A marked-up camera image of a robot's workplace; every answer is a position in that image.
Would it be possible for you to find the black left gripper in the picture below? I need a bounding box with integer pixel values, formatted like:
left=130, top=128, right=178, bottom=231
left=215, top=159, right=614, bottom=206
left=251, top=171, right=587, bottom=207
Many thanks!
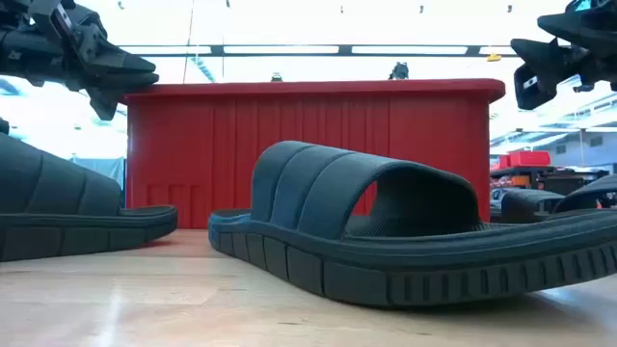
left=0, top=18, right=161, bottom=122

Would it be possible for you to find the grey-blue curtain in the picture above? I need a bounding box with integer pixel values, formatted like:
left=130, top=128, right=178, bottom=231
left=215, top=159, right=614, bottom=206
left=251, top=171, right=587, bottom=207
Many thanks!
left=69, top=155, right=127, bottom=194

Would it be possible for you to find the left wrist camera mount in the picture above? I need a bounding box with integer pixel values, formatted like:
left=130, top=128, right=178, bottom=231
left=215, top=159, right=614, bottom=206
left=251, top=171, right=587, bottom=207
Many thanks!
left=26, top=0, right=107, bottom=49

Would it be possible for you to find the red plastic bin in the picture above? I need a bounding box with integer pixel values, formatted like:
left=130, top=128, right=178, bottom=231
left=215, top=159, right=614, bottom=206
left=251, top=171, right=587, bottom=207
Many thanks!
left=120, top=78, right=506, bottom=230

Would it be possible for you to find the red shelf bin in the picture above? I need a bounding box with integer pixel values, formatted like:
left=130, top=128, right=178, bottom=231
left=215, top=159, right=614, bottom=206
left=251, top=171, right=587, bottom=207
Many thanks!
left=498, top=150, right=552, bottom=170

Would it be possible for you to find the small black overhead device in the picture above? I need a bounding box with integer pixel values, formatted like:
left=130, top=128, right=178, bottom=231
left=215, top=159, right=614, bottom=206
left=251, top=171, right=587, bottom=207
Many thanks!
left=388, top=61, right=411, bottom=81

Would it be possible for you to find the black storage shelf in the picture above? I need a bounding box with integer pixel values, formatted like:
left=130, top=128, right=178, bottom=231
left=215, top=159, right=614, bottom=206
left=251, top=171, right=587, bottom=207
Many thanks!
left=490, top=165, right=611, bottom=213

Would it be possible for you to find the black slide sandal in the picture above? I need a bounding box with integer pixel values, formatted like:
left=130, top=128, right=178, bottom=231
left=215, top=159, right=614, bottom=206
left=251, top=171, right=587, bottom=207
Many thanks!
left=499, top=173, right=617, bottom=225
left=0, top=118, right=178, bottom=264
left=207, top=140, right=617, bottom=308

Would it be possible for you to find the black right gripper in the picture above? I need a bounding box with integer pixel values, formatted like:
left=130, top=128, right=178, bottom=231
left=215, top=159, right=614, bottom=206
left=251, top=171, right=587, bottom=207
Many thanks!
left=509, top=10, right=617, bottom=112

